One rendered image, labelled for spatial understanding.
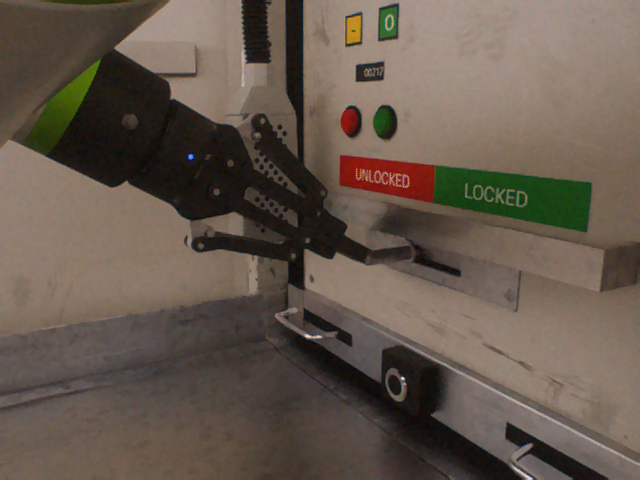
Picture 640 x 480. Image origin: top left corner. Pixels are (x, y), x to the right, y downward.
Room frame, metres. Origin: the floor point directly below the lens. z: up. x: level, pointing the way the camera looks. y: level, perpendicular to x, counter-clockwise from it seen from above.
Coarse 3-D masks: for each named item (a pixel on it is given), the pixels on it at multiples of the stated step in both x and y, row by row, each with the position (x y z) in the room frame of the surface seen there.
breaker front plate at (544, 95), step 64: (320, 0) 0.72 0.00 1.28; (384, 0) 0.61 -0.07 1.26; (448, 0) 0.53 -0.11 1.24; (512, 0) 0.47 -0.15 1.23; (576, 0) 0.43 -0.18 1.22; (320, 64) 0.72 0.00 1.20; (384, 64) 0.61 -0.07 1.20; (448, 64) 0.53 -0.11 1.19; (512, 64) 0.47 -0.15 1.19; (576, 64) 0.42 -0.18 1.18; (320, 128) 0.72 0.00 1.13; (448, 128) 0.53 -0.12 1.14; (512, 128) 0.47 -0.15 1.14; (576, 128) 0.42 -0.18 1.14; (320, 256) 0.72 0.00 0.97; (384, 320) 0.60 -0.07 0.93; (448, 320) 0.52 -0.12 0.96; (512, 320) 0.46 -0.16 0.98; (576, 320) 0.41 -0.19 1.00; (512, 384) 0.45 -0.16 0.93; (576, 384) 0.40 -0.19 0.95
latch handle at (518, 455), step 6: (528, 444) 0.41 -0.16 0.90; (534, 444) 0.41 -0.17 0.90; (516, 450) 0.40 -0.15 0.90; (522, 450) 0.40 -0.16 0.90; (528, 450) 0.40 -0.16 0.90; (534, 450) 0.41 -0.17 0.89; (510, 456) 0.40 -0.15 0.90; (516, 456) 0.39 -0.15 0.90; (522, 456) 0.40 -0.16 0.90; (510, 462) 0.39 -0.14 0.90; (516, 462) 0.39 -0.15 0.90; (510, 468) 0.39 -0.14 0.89; (516, 468) 0.38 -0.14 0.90; (522, 468) 0.38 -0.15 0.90; (522, 474) 0.38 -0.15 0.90; (528, 474) 0.37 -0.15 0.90; (534, 474) 0.37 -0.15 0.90
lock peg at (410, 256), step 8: (408, 240) 0.57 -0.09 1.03; (392, 248) 0.55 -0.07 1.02; (400, 248) 0.56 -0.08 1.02; (408, 248) 0.56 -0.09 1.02; (416, 248) 0.56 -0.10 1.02; (368, 256) 0.54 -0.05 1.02; (376, 256) 0.54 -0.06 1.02; (384, 256) 0.54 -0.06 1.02; (392, 256) 0.55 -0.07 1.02; (400, 256) 0.55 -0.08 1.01; (408, 256) 0.56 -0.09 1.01; (416, 256) 0.56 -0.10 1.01; (368, 264) 0.54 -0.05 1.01
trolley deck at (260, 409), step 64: (128, 384) 0.62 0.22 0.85; (192, 384) 0.62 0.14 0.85; (256, 384) 0.62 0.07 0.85; (320, 384) 0.62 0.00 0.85; (0, 448) 0.49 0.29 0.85; (64, 448) 0.49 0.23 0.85; (128, 448) 0.49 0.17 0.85; (192, 448) 0.49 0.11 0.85; (256, 448) 0.49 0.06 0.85; (320, 448) 0.49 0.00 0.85; (384, 448) 0.49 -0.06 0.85
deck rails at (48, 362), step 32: (96, 320) 0.65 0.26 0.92; (128, 320) 0.66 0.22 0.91; (160, 320) 0.68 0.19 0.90; (192, 320) 0.70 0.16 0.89; (224, 320) 0.73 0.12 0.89; (256, 320) 0.75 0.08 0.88; (0, 352) 0.59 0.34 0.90; (32, 352) 0.61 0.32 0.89; (64, 352) 0.63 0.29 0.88; (96, 352) 0.64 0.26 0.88; (128, 352) 0.66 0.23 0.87; (160, 352) 0.68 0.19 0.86; (192, 352) 0.70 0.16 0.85; (224, 352) 0.71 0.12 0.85; (256, 352) 0.71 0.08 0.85; (0, 384) 0.59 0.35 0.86; (32, 384) 0.61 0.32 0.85; (64, 384) 0.61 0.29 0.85; (96, 384) 0.61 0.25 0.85
